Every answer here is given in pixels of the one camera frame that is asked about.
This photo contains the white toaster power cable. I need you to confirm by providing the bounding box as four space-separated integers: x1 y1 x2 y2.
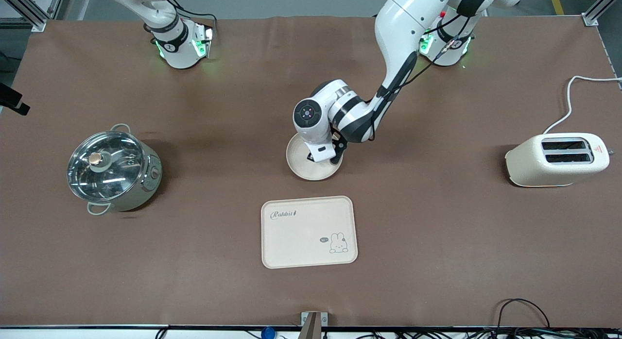
543 75 622 135

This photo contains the aluminium frame post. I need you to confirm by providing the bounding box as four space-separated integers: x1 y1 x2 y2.
582 0 622 27
0 0 66 33

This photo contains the cream round plate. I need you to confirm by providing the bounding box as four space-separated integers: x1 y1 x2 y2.
286 133 344 181

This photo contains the white two-slot toaster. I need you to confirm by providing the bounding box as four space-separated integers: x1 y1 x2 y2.
505 133 610 187

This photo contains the cream tray with rabbit print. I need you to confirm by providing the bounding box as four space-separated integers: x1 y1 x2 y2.
261 196 359 270

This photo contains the pale green electric cooking pot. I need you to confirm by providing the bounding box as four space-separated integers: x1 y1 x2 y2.
67 124 163 216

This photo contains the looped black cable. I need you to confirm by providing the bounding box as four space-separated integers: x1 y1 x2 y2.
495 298 551 331

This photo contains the black cable bundle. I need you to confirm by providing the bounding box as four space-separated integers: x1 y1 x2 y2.
340 328 622 339

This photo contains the glass pot lid with knob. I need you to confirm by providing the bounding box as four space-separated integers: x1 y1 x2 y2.
67 131 145 202

